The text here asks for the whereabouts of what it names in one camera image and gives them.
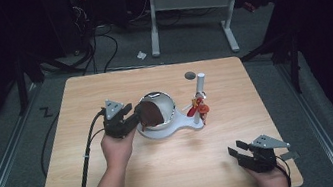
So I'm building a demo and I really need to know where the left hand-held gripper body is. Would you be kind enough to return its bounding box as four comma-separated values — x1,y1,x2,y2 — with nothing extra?
98,94,143,143

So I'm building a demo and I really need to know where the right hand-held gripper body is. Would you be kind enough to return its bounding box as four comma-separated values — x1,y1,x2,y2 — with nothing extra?
234,130,295,177

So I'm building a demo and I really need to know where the dark brown pouch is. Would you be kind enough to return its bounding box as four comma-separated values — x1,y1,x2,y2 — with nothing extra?
136,97,166,130

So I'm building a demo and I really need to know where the white bowl with silver rim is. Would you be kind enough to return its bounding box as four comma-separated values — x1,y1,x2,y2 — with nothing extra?
132,87,180,134

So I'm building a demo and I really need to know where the white key stand with post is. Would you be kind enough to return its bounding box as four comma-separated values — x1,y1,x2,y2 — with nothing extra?
129,71,215,144

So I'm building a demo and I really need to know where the red keychain with doll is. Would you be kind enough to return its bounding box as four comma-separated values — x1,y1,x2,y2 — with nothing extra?
183,90,214,128

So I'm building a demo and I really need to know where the person's left hand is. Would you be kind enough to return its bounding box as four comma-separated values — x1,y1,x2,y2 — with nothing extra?
98,127,143,172

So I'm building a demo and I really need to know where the person's right hand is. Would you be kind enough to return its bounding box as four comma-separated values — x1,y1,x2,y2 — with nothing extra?
247,160,293,187

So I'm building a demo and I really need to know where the grey tape strip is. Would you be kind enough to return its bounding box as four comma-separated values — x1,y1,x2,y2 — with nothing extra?
278,149,301,163

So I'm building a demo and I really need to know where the crumpled white paper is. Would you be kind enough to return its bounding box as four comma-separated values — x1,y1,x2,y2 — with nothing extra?
136,49,149,62

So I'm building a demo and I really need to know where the dark round table grommet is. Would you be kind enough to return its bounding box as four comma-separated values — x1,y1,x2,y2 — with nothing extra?
183,70,198,81

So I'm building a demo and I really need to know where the black metal stand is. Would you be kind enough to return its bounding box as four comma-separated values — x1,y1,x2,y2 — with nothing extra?
236,26,308,103
9,51,52,117

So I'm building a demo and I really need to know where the white-legged desk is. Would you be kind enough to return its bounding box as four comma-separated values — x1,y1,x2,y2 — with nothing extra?
139,0,292,67

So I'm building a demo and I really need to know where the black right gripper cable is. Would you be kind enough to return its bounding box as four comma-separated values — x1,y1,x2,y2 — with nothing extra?
274,153,294,187

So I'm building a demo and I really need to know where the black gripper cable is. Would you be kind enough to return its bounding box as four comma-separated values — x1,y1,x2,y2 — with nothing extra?
60,107,118,187
274,153,294,187

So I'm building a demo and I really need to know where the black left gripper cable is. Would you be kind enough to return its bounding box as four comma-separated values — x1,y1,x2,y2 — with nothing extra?
60,107,118,187

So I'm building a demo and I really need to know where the bundle of black floor cables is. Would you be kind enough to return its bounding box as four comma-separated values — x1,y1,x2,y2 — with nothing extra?
70,0,123,78

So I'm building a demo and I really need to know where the black floor cable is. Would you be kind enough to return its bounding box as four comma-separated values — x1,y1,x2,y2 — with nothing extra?
32,110,71,179

